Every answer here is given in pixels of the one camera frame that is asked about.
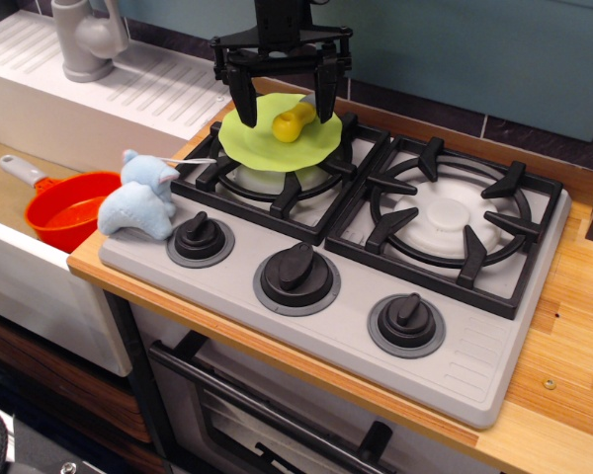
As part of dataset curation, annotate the green plastic plate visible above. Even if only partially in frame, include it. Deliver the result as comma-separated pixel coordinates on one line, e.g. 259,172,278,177
218,93,343,172

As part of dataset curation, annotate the yellow handled toy knife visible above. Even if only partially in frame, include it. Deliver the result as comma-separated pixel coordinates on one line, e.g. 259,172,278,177
272,95,317,143

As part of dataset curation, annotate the white toy sink unit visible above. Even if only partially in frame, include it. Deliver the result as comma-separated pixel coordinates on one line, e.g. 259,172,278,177
0,11,229,377

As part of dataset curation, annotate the black burner grate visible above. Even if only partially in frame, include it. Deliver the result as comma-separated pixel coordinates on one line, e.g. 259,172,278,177
325,136,571,320
172,113,390,245

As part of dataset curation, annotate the grey toy stove top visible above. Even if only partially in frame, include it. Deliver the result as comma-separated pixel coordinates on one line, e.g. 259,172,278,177
100,188,545,428

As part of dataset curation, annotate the light blue plush animal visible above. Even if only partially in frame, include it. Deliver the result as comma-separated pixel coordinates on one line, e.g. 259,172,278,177
98,149,180,240

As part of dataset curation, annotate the black middle stove knob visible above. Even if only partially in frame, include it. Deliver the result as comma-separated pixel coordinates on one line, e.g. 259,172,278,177
253,242,341,317

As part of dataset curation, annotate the black right stove knob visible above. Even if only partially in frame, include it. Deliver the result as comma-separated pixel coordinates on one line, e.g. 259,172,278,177
367,292,446,359

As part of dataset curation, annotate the toy oven door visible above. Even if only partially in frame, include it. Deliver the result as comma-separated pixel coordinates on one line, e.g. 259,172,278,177
146,329,401,474

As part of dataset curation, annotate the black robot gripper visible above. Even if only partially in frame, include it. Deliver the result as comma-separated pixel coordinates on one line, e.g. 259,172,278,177
210,1,353,128

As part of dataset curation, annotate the black stove knob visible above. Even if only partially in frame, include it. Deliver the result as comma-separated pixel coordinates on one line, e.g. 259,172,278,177
166,211,235,269
253,242,341,317
367,292,446,359

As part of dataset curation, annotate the teal box on wall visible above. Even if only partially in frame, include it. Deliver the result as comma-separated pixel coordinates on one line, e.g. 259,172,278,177
118,0,593,144

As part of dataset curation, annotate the orange pot grey handle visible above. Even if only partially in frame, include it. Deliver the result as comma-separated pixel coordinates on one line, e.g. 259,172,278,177
0,155,122,253

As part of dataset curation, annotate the black right burner grate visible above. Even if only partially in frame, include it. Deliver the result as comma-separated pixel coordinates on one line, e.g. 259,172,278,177
325,136,571,320

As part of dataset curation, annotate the black left burner grate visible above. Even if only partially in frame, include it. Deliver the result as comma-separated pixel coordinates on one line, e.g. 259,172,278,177
172,113,390,245

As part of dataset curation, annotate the grey toy faucet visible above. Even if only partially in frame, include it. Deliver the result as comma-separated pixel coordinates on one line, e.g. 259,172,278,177
51,0,129,83

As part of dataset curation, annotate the black left stove knob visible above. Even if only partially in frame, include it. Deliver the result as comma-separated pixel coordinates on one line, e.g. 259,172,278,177
166,211,235,269

